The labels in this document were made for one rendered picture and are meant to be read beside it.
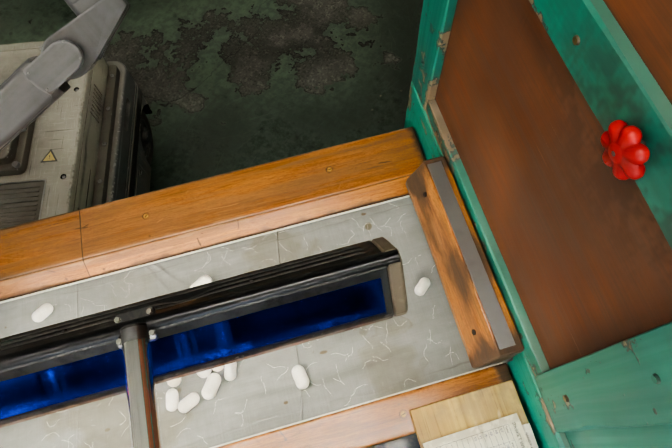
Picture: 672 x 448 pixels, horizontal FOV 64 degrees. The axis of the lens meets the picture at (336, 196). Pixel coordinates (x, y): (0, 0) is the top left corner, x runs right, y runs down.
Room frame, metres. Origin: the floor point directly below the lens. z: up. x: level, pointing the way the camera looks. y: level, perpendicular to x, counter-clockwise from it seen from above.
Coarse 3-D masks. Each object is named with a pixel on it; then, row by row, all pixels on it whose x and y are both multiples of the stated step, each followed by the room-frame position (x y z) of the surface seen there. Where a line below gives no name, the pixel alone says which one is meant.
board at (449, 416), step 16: (496, 384) 0.07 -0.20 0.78; (512, 384) 0.07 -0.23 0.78; (448, 400) 0.05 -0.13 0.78; (464, 400) 0.05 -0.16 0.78; (480, 400) 0.05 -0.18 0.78; (496, 400) 0.05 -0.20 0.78; (512, 400) 0.04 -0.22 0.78; (416, 416) 0.03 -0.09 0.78; (432, 416) 0.03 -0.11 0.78; (448, 416) 0.03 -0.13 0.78; (464, 416) 0.03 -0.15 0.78; (480, 416) 0.03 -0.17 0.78; (496, 416) 0.03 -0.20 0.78; (416, 432) 0.01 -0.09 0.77; (432, 432) 0.01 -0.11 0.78; (448, 432) 0.01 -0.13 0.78
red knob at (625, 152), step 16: (608, 128) 0.19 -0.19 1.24; (624, 128) 0.18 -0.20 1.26; (608, 144) 0.18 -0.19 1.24; (624, 144) 0.17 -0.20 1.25; (640, 144) 0.17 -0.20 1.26; (608, 160) 0.17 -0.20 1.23; (624, 160) 0.16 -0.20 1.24; (640, 160) 0.16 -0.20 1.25; (624, 176) 0.16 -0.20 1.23; (640, 176) 0.15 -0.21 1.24
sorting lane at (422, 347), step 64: (192, 256) 0.30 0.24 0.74; (256, 256) 0.29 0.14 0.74; (0, 320) 0.22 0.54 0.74; (64, 320) 0.21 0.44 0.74; (384, 320) 0.17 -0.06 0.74; (448, 320) 0.17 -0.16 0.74; (192, 384) 0.10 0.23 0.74; (256, 384) 0.09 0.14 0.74; (320, 384) 0.09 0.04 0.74; (384, 384) 0.08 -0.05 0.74
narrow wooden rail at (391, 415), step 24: (432, 384) 0.07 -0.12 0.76; (456, 384) 0.07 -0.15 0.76; (480, 384) 0.07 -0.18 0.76; (360, 408) 0.05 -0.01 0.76; (384, 408) 0.05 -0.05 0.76; (408, 408) 0.04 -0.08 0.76; (288, 432) 0.02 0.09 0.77; (312, 432) 0.02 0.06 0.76; (336, 432) 0.02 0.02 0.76; (360, 432) 0.02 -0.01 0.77; (384, 432) 0.02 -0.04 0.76; (408, 432) 0.01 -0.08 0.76
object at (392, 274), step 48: (384, 240) 0.18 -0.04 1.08; (192, 288) 0.15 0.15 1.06; (240, 288) 0.14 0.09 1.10; (288, 288) 0.13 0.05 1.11; (336, 288) 0.13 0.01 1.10; (384, 288) 0.13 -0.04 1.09; (48, 336) 0.11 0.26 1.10; (96, 336) 0.10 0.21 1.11; (192, 336) 0.10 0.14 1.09; (240, 336) 0.10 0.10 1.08; (288, 336) 0.10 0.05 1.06; (0, 384) 0.07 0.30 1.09; (48, 384) 0.07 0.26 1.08; (96, 384) 0.07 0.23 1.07
